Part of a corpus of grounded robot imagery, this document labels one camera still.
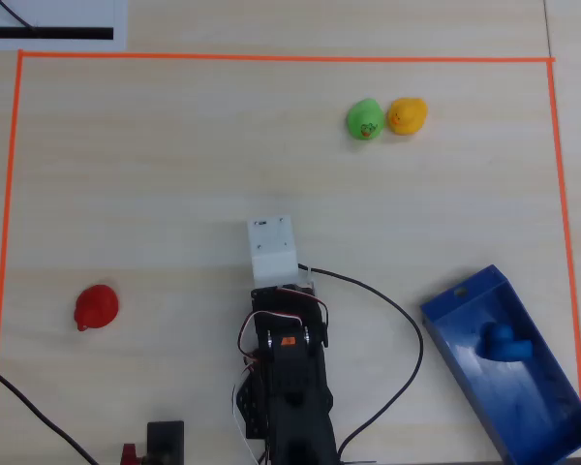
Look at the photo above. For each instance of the white camera box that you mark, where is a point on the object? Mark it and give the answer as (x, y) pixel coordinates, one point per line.
(271, 247)

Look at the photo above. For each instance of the yellow rubber duck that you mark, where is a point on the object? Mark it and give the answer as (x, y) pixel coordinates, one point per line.
(406, 116)

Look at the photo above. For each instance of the red rubber duck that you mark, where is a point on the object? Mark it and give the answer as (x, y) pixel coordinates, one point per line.
(97, 307)

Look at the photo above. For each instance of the black camera stand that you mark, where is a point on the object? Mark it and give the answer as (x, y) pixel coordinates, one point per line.
(164, 441)

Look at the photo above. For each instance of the white label black bar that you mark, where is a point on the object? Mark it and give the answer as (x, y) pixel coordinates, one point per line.
(77, 12)

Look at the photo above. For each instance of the blue plastic box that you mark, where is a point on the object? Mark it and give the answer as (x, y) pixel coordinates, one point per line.
(528, 402)

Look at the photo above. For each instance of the red clamp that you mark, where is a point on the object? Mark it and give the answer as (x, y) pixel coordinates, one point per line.
(130, 455)

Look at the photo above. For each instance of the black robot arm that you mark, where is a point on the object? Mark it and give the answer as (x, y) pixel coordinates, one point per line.
(295, 387)

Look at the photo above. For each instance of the blue rubber duck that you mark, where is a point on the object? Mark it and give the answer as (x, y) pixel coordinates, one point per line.
(501, 344)

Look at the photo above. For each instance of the green rubber duck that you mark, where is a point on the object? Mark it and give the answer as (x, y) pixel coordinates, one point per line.
(364, 120)

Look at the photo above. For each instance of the orange tape border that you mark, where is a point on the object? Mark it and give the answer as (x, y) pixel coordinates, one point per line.
(271, 57)

